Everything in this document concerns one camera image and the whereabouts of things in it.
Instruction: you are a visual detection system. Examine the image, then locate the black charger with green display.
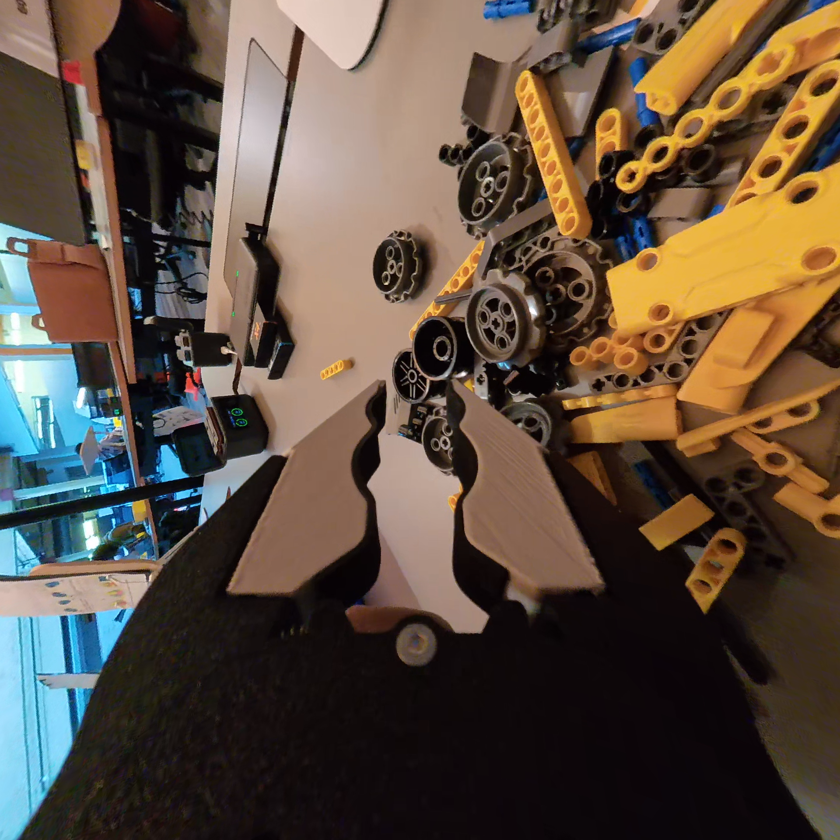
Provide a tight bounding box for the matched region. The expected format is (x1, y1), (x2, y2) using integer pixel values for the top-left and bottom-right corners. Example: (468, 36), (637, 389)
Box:
(208, 394), (270, 455)

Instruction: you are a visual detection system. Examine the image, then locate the grey desk hatch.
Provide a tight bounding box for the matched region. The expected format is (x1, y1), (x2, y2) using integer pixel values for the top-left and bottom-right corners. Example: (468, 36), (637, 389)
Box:
(220, 37), (294, 280)

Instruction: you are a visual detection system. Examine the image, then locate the black pole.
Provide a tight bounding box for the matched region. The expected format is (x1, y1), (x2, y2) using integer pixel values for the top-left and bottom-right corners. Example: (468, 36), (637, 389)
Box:
(0, 475), (206, 531)

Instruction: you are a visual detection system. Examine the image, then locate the pile of yellow blue pieces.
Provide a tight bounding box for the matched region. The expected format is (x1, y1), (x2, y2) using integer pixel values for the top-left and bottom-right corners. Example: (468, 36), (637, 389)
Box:
(390, 0), (840, 616)

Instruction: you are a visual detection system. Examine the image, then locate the brown bag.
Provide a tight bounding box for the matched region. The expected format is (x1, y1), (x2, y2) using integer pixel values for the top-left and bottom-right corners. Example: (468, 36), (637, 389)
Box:
(5, 236), (120, 345)

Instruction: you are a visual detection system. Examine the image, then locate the black battery case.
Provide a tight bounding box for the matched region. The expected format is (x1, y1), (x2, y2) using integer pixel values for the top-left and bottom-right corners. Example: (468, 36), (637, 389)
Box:
(171, 425), (228, 478)

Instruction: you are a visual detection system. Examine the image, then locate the black charger box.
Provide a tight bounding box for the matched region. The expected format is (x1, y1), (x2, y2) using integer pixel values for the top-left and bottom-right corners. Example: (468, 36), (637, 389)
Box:
(176, 330), (237, 370)

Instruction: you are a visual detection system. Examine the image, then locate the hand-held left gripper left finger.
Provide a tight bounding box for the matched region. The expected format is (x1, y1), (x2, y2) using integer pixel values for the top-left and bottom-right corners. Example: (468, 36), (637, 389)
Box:
(226, 379), (388, 599)

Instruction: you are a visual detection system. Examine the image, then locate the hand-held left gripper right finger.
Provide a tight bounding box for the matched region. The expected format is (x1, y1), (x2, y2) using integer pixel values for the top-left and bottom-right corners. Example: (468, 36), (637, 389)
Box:
(446, 379), (606, 602)

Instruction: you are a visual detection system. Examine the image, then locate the grey gear wheel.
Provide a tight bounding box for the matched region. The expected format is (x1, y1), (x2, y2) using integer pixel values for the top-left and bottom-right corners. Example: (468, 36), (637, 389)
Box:
(371, 229), (429, 305)

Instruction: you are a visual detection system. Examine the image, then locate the flat black device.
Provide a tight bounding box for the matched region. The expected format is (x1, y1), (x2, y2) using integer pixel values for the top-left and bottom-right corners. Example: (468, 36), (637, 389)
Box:
(222, 223), (298, 382)

